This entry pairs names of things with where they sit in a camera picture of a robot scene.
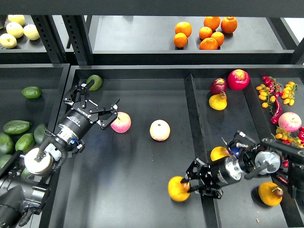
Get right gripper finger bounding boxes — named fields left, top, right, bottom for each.
left=180, top=158, right=207, bottom=183
left=189, top=184, right=223, bottom=199

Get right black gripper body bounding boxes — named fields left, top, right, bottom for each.
left=200, top=160, right=241, bottom=188

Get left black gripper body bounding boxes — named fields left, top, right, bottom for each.
left=58, top=101, right=99, bottom=142

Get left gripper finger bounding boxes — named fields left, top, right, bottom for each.
left=88, top=99, right=120, bottom=130
left=63, top=79, right=95, bottom=108

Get yellow pear with brown top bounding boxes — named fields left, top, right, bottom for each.
left=167, top=176, right=190, bottom=202

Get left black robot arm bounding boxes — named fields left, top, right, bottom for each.
left=0, top=79, right=118, bottom=228

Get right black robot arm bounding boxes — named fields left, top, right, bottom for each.
left=180, top=131, right=304, bottom=200

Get green avocado in tray corner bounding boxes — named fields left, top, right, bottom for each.
left=86, top=75, right=103, bottom=91

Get yellow pear left of row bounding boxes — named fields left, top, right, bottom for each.
left=210, top=138, right=231, bottom=162

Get green avocado left tray top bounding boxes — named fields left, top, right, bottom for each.
left=21, top=86, right=42, bottom=99

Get orange yellow pear lower right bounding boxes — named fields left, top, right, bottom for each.
left=258, top=182, right=284, bottom=207

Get green avocado middle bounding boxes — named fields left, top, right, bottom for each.
left=15, top=133, right=36, bottom=153

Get yellow pear near red apples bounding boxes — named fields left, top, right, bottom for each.
left=209, top=91, right=228, bottom=111

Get green avocado left edge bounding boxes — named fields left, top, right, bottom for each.
left=0, top=133, right=15, bottom=154

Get pale yellow pear right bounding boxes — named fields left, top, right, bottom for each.
left=23, top=24, right=40, bottom=41

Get pale yellow pear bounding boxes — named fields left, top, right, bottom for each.
left=6, top=22, right=24, bottom=38
left=8, top=15, right=25, bottom=26
left=23, top=24, right=40, bottom=41
left=0, top=33, right=17, bottom=49

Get green avocado lower left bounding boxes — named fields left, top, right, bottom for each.
left=0, top=154, right=12, bottom=169

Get pale yellow pear front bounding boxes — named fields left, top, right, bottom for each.
left=0, top=33, right=17, bottom=49

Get pale yellow pear middle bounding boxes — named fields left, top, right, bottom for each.
left=6, top=22, right=24, bottom=38

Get pale yellow pear top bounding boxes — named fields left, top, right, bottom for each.
left=8, top=15, right=25, bottom=26

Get pink red apple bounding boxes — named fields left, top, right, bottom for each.
left=111, top=112, right=132, bottom=133

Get black left tray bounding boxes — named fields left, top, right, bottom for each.
left=0, top=64, right=70, bottom=133

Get black tray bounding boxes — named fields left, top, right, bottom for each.
left=0, top=64, right=70, bottom=133
left=39, top=66, right=304, bottom=228

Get pale pink apple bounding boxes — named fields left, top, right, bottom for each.
left=150, top=120, right=171, bottom=142

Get black centre tray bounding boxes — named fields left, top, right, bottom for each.
left=39, top=66, right=304, bottom=228

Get red chili pepper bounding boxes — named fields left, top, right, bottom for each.
left=270, top=98, right=282, bottom=124

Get mixed cherry tomato bunch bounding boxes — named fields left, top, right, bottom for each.
left=275, top=127, right=304, bottom=168

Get small dark red apple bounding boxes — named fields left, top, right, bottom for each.
left=209, top=78, right=227, bottom=95

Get orange cherry tomato bunch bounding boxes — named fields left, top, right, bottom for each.
left=256, top=84, right=276, bottom=108

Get big red apple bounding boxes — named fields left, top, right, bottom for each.
left=227, top=69, right=250, bottom=90

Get red cherry tomato bunch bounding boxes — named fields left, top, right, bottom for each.
left=262, top=76, right=283, bottom=98

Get yellow cherry tomato bunch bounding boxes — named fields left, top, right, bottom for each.
left=281, top=81, right=297, bottom=106

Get orange fruit lower left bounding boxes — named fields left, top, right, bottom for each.
left=173, top=32, right=188, bottom=48

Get orange fruit far left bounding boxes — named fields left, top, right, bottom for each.
left=174, top=21, right=192, bottom=37

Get orange fruit front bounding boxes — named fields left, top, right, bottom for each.
left=199, top=38, right=218, bottom=50

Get orange fruit centre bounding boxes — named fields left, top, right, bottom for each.
left=199, top=26, right=213, bottom=40

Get orange fruit right lower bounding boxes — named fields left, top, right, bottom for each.
left=211, top=31, right=225, bottom=47

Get dark avocado by tray wall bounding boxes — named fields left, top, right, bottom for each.
left=34, top=123, right=47, bottom=145

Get black metal shelf frame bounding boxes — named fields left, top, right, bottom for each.
left=0, top=0, right=304, bottom=65

